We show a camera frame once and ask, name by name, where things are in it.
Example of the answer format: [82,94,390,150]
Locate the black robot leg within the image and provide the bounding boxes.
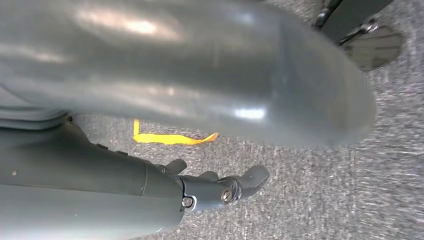
[312,0,395,44]

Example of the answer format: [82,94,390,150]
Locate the yellow floor tape square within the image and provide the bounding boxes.
[133,119,220,146]

